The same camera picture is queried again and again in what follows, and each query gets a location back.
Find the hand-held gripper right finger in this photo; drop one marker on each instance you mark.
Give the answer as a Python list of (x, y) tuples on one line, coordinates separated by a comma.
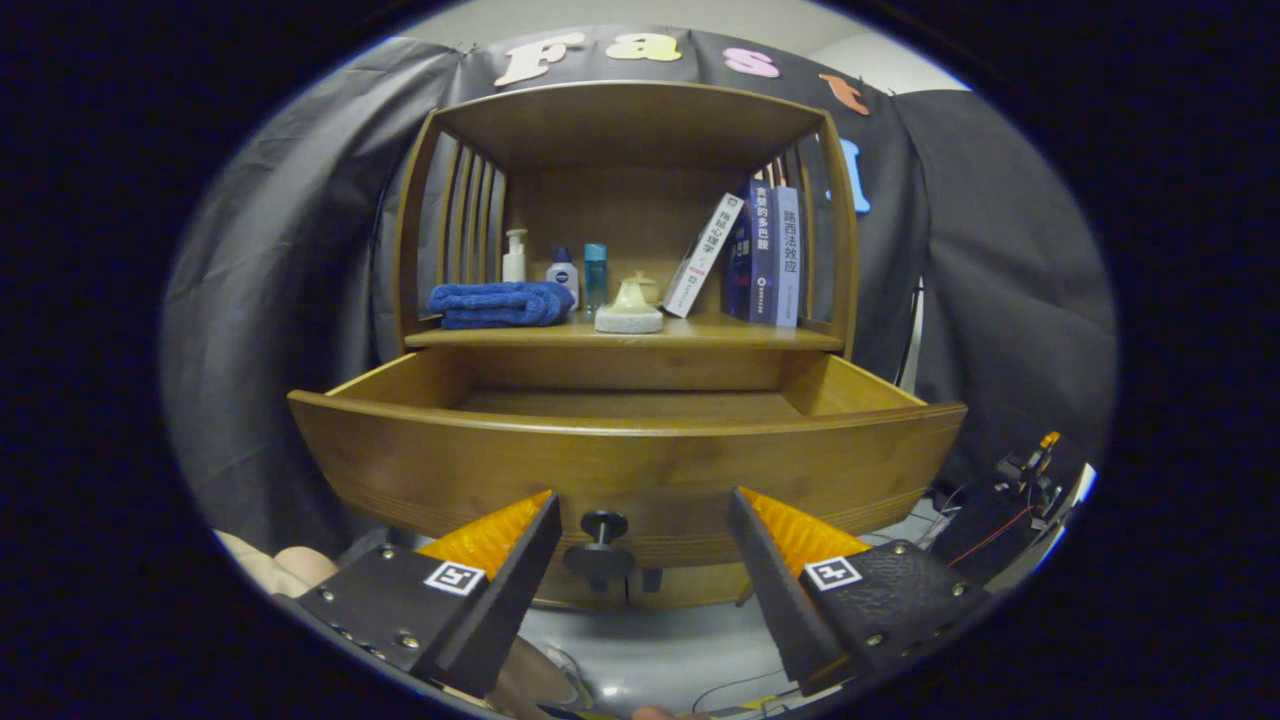
[(780, 600)]

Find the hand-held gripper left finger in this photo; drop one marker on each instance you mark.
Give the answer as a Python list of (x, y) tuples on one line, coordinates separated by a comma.
[(515, 610)]

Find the black drawer knob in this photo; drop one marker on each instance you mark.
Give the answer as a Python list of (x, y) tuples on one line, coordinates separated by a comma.
[(600, 555)]

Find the wooden drawer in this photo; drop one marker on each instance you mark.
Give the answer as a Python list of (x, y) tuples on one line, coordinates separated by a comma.
[(650, 470)]

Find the cream scrub brush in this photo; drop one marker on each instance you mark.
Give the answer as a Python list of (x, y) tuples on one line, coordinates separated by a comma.
[(628, 320)]

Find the wooden countertop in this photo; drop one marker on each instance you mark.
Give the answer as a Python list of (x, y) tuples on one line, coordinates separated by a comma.
[(720, 333)]

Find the wooden cabinet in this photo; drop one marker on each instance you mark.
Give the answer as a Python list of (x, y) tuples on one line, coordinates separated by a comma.
[(620, 125)]

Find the orange and black clamp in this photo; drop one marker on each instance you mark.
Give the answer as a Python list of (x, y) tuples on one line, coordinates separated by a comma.
[(1030, 465)]

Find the blue folded towel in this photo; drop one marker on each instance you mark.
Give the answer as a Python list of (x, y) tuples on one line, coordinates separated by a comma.
[(495, 303)]

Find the cream lidded teacup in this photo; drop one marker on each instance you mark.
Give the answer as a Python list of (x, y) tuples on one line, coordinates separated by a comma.
[(652, 290)]

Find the white bottle with blue cap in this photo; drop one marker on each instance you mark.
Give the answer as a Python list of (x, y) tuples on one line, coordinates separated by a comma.
[(563, 275)]

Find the pale lavender book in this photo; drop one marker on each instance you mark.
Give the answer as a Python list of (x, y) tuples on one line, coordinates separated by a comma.
[(787, 260)]

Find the dark blue book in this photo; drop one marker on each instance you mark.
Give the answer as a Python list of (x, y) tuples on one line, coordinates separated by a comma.
[(755, 260)]

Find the clear blue bottle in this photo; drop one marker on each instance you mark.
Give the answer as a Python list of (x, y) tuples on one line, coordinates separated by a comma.
[(595, 275)]

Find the white pump bottle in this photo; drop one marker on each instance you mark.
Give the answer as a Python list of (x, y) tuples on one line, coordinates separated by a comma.
[(515, 262)]

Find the white book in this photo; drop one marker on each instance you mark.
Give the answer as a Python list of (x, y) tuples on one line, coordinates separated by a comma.
[(700, 260)]

